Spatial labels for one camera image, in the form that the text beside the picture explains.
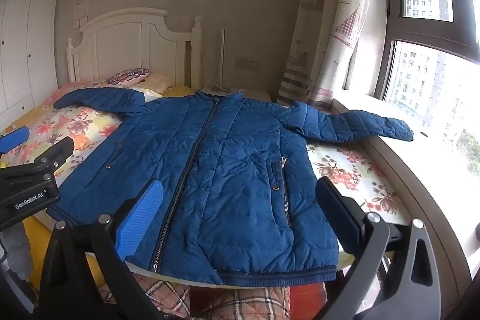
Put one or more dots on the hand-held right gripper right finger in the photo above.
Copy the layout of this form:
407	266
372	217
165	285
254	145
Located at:
339	213

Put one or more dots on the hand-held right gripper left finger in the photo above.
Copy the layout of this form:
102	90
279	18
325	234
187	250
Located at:
141	220

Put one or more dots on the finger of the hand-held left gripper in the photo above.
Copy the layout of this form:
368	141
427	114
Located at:
56	153
15	138

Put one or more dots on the blue quilted jacket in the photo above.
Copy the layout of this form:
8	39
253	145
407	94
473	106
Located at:
232	173

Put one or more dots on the person's left forearm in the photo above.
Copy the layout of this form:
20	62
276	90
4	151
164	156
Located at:
15	248

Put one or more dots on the floral bed quilt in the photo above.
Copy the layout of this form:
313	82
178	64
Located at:
348	173

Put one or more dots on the pink pillow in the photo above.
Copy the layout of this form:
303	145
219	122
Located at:
67	87

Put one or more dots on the person's plaid pants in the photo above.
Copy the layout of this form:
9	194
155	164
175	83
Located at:
168	299

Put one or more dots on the white wardrobe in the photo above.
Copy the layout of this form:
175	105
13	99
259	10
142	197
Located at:
22	42

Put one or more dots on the beige window sill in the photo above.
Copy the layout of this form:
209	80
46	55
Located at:
431	177

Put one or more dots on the purple patterned pillow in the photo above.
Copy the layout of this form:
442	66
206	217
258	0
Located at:
127	76

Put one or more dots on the beige pillow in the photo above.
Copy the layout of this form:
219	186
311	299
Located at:
159	82

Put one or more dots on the white bed headboard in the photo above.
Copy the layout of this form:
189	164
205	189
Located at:
120	42

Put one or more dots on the white nightstand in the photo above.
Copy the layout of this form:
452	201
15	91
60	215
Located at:
255	95

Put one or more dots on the white pole lamp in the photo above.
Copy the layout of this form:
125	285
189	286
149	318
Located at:
222	57

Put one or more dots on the sailboat print curtain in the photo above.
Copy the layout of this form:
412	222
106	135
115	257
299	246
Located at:
330	24

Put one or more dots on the dark framed window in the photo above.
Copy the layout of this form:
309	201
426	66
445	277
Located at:
390	5

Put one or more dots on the wall switch plate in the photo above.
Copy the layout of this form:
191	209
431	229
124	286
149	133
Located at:
79	22

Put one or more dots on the wall socket plate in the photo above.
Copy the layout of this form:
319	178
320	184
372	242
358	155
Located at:
246	64

